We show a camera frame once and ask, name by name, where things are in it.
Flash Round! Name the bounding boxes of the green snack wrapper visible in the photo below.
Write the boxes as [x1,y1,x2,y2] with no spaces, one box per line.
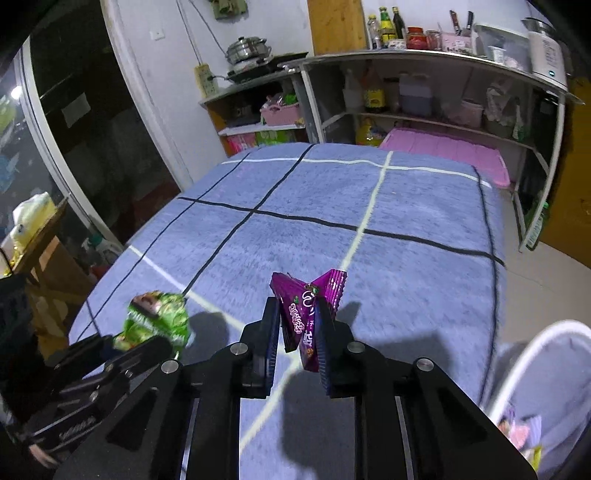
[114,291,190,352]

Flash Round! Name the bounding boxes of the purple snack wrapper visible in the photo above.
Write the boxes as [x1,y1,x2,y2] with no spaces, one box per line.
[270,269,346,372]

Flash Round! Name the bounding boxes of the white trash bin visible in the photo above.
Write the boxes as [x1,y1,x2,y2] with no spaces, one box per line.
[481,320,590,479]

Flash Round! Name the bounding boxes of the metal kitchen shelf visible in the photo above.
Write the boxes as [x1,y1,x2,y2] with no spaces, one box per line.
[285,50,584,251]

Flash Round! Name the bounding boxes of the blue checkered tablecloth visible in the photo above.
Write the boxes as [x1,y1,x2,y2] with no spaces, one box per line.
[68,141,507,480]

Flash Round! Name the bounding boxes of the green glass bottle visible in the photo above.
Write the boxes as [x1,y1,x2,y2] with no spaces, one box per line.
[526,202,549,251]

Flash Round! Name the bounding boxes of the yellow wooden door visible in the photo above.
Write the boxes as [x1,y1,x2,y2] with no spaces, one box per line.
[542,77,591,267]

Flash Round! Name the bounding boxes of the pink storage box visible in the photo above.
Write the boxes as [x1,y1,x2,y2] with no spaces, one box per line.
[380,128,511,189]

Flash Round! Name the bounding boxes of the pink plastic basket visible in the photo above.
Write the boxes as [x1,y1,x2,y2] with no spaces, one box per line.
[260,103,303,127]

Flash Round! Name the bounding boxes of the small wooden shelf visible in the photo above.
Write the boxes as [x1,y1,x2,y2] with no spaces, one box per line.
[200,69,318,156]

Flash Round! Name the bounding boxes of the purple detergent jug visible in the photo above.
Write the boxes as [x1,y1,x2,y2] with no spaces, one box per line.
[399,73,433,117]

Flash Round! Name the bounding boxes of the yellow power strip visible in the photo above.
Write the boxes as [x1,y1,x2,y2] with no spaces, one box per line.
[194,64,217,98]

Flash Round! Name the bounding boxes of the black induction cooker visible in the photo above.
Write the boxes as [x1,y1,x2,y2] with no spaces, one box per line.
[226,52,308,84]

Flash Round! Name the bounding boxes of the steel steamer pot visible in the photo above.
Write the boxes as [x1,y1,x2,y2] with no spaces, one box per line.
[225,36,271,65]

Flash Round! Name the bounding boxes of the pink knife holder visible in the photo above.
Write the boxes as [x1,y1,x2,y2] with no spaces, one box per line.
[441,32,474,55]

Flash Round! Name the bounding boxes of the red lid jar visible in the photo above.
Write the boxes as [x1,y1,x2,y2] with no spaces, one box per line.
[406,26,429,50]

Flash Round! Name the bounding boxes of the white electric kettle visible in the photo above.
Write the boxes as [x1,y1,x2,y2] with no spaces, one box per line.
[522,17,567,90]

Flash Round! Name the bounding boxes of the clear storage box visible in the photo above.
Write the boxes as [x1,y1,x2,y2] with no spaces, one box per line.
[474,24,532,72]

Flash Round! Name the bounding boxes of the green oil bottle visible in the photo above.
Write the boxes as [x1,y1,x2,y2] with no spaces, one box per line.
[379,6,398,48]

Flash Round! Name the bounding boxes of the clear seasoning bottle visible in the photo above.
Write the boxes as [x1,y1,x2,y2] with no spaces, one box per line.
[368,14,382,50]

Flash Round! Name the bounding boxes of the dark soy sauce bottle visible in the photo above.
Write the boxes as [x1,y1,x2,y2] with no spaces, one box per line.
[393,6,407,40]

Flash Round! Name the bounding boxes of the wooden cutting board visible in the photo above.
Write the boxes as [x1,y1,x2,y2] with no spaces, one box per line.
[308,0,368,55]

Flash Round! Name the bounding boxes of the green hanging cloth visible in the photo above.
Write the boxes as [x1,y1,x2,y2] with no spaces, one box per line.
[211,0,249,20]

